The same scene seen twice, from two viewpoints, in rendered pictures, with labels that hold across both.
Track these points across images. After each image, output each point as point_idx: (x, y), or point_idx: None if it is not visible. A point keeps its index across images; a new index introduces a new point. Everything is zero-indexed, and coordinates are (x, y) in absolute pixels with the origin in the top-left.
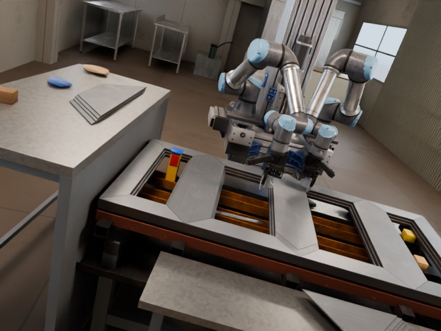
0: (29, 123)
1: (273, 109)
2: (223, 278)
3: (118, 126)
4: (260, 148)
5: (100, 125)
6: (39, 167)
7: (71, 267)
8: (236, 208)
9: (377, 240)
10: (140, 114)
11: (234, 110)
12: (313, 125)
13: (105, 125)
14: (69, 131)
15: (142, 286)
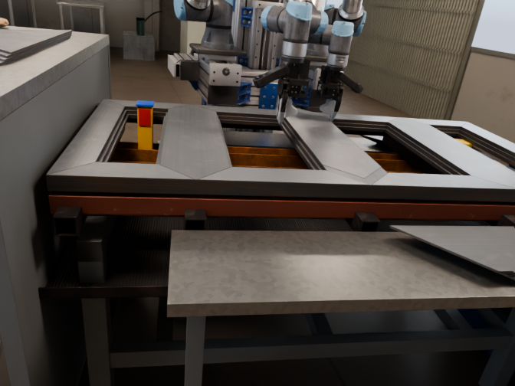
0: None
1: (254, 35)
2: (277, 241)
3: (45, 64)
4: (250, 89)
5: (14, 65)
6: None
7: (31, 297)
8: (247, 165)
9: (442, 150)
10: (76, 53)
11: (205, 43)
12: None
13: (24, 64)
14: None
15: (155, 294)
